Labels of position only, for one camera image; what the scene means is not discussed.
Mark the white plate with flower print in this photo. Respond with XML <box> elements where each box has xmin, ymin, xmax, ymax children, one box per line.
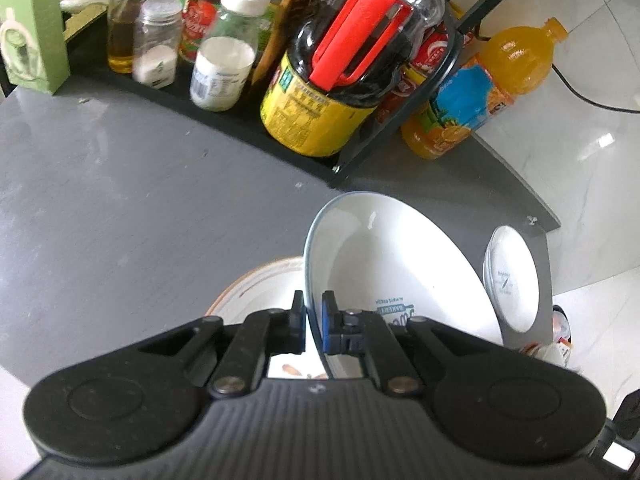
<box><xmin>209</xmin><ymin>256</ymin><xmax>328</xmax><ymax>380</ymax></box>

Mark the small glass seasoning jar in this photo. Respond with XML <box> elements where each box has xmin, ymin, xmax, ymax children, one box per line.
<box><xmin>132</xmin><ymin>0</ymin><xmax>182</xmax><ymax>89</ymax></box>

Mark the orange juice bottle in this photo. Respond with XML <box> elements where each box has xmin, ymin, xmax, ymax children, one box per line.
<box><xmin>399</xmin><ymin>17</ymin><xmax>569</xmax><ymax>161</ymax></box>

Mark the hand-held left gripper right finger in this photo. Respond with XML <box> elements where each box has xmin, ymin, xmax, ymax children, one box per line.
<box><xmin>321</xmin><ymin>289</ymin><xmax>503</xmax><ymax>396</ymax></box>

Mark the green carton box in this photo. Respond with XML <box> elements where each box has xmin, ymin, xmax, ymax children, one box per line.
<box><xmin>0</xmin><ymin>0</ymin><xmax>71</xmax><ymax>96</ymax></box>

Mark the white-capped seasoning bottle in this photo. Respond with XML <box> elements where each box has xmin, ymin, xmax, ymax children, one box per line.
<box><xmin>189</xmin><ymin>0</ymin><xmax>274</xmax><ymax>112</ymax></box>

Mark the white ceramic bowl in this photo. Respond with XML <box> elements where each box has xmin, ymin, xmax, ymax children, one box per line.
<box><xmin>302</xmin><ymin>190</ymin><xmax>504</xmax><ymax>382</ymax></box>

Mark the white tissue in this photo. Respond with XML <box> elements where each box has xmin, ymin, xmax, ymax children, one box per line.
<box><xmin>59</xmin><ymin>0</ymin><xmax>109</xmax><ymax>15</ymax></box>

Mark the soy sauce bottle yellow label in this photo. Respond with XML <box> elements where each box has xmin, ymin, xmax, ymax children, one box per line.
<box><xmin>259</xmin><ymin>0</ymin><xmax>447</xmax><ymax>159</ymax></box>

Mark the sauce bottle with yellow cap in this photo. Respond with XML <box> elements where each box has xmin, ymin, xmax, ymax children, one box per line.
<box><xmin>178</xmin><ymin>0</ymin><xmax>224</xmax><ymax>64</ymax></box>

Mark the black storage rack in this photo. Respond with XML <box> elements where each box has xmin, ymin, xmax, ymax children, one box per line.
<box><xmin>62</xmin><ymin>0</ymin><xmax>507</xmax><ymax>187</ymax></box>

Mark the oil sprayer bottle white top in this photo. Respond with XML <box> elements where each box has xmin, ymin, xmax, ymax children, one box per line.
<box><xmin>107</xmin><ymin>0</ymin><xmax>166</xmax><ymax>74</ymax></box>

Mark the black power cable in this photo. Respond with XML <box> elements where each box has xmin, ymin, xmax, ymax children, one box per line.
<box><xmin>549</xmin><ymin>61</ymin><xmax>640</xmax><ymax>114</ymax></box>

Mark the brown sauce bottle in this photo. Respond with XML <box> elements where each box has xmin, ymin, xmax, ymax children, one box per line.
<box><xmin>252</xmin><ymin>0</ymin><xmax>327</xmax><ymax>87</ymax></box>

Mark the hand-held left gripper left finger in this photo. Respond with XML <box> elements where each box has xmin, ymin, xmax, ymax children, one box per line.
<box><xmin>135</xmin><ymin>289</ymin><xmax>308</xmax><ymax>399</ymax></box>

